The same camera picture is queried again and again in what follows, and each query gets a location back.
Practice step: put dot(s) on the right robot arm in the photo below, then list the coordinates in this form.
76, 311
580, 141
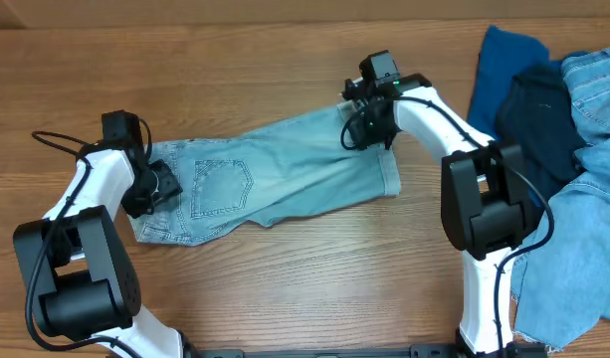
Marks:
485, 204

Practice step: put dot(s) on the light blue denim shorts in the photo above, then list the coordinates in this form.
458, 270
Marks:
292, 168

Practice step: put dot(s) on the blue shirt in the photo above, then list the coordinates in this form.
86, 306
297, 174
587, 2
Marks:
502, 55

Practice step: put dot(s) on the blue denim jeans pile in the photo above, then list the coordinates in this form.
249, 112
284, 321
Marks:
563, 288

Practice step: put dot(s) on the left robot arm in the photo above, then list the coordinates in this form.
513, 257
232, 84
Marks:
81, 286

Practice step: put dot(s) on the dark navy garment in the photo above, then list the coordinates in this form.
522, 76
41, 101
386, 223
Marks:
536, 114

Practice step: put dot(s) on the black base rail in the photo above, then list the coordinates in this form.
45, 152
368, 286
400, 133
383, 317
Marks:
329, 353

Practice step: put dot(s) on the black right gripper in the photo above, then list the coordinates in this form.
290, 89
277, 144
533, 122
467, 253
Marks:
363, 127

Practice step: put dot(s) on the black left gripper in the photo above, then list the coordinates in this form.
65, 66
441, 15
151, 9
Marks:
164, 184

